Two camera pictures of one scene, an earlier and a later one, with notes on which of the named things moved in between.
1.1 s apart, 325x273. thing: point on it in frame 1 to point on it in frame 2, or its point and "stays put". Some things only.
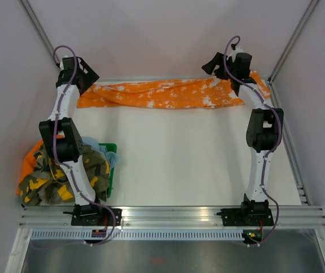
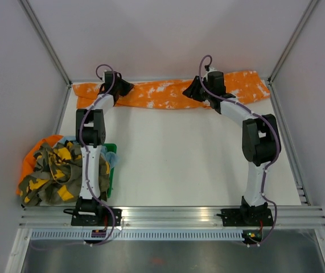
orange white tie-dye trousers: (208, 91) stays put
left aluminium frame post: (39, 32) stays put
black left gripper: (91, 77) to (127, 86)
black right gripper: (218, 60) to (192, 91)
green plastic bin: (110, 147) stays put
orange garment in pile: (29, 161) stays put
